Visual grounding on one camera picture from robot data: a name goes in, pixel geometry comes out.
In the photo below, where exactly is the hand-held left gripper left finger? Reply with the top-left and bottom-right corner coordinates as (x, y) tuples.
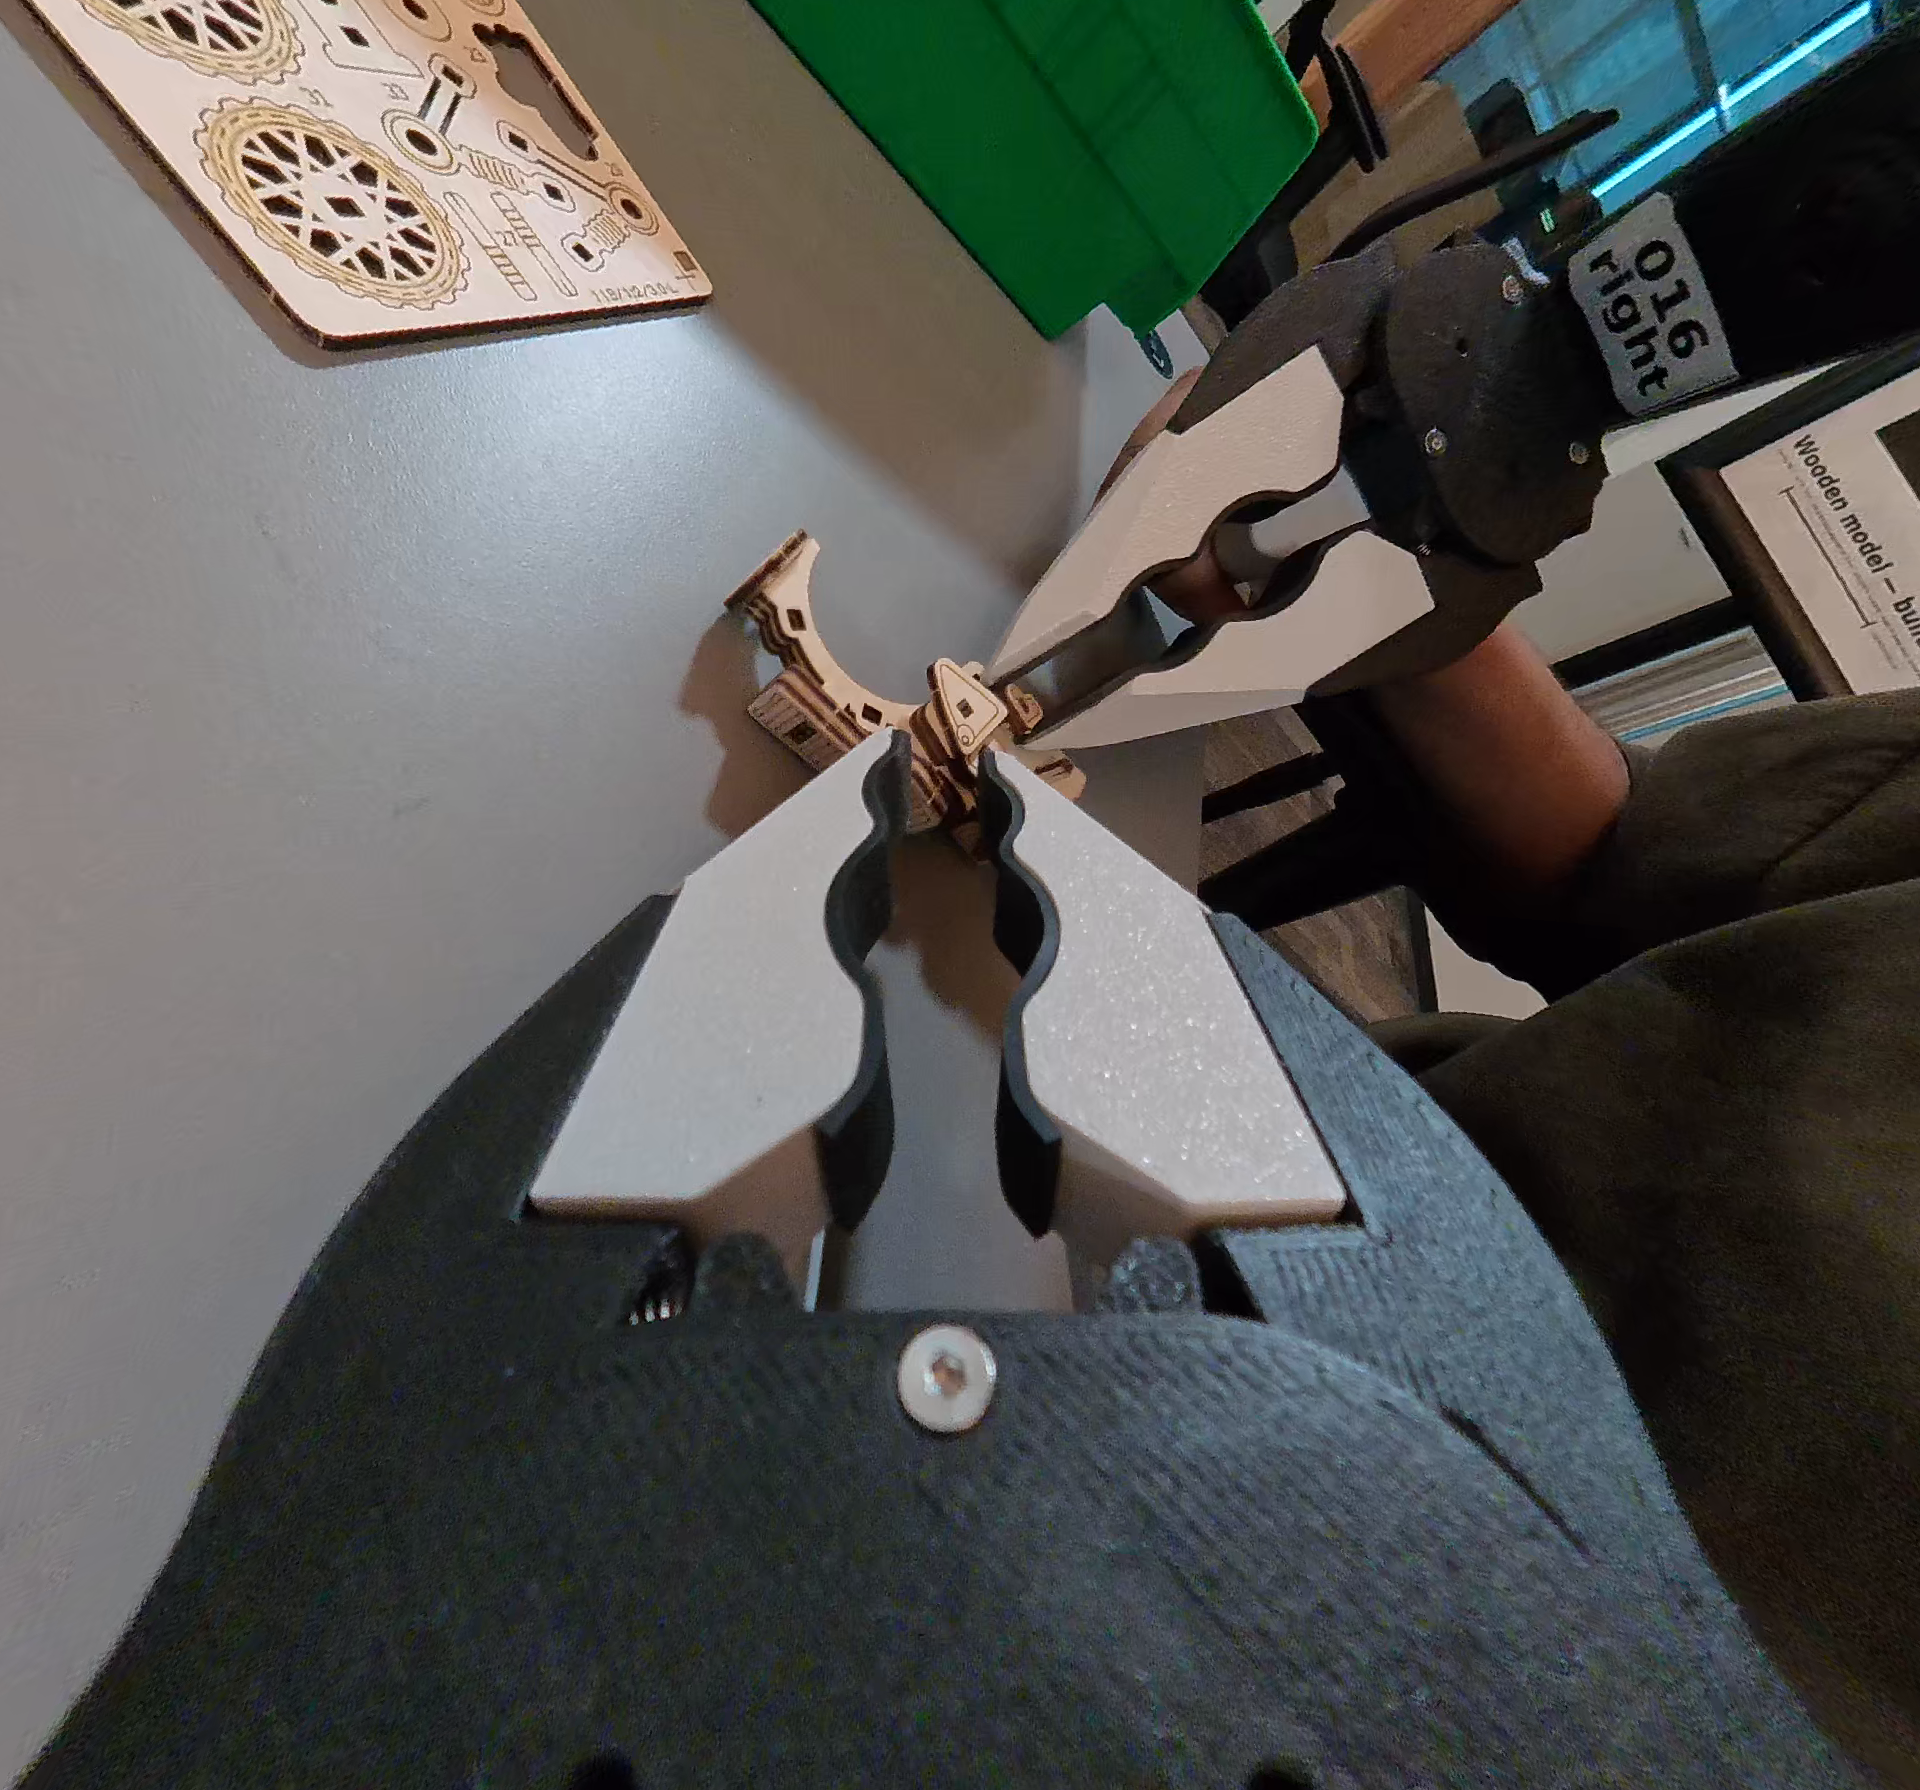
(526, 732), (919, 1312)

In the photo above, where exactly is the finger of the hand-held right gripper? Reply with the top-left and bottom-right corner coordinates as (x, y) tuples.
(981, 352), (1369, 688)
(1023, 499), (1439, 756)

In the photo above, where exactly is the olive green shirt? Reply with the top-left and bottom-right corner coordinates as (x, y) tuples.
(1379, 702), (1920, 1790)

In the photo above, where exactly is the black office chair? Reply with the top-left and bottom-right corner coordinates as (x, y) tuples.
(1305, 100), (1630, 268)

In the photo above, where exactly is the person's right hand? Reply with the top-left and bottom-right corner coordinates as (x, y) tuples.
(1155, 548), (1253, 626)

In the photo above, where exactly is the person's right forearm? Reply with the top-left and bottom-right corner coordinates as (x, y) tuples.
(1343, 621), (1633, 989)

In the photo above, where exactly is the wooden model assembly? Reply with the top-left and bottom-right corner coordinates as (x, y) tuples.
(723, 530), (1090, 861)

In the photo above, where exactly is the wooden parts sheet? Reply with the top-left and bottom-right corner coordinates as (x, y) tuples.
(0, 0), (714, 355)

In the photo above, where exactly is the framed marker sign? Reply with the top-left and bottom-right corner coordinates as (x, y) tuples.
(1656, 364), (1920, 699)

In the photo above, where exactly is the green plastic bin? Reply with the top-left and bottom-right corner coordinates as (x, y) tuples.
(637, 0), (1322, 340)

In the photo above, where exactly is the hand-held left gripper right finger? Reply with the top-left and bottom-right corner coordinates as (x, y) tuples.
(976, 753), (1355, 1239)

